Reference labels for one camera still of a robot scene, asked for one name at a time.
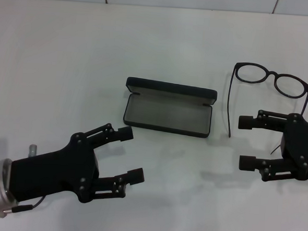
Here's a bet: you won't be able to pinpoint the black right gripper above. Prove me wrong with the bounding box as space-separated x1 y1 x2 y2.
235 108 308 184

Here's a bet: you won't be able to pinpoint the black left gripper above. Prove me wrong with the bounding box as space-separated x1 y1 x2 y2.
9 117 149 210

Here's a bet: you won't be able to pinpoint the black glasses case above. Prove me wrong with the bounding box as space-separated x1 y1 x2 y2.
122 76 219 139

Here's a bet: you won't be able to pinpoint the black round-frame glasses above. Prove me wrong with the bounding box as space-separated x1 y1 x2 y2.
226 61 308 143

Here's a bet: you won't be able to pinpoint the right gripper cable with plug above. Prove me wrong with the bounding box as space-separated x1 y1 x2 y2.
270 144 283 157

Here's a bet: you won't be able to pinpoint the gripper cable with plug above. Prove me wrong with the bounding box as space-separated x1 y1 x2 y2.
270 144 283 157
3 192 46 216

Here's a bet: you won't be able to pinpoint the left gripper cable with plug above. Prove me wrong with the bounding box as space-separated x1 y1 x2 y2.
3 192 46 216

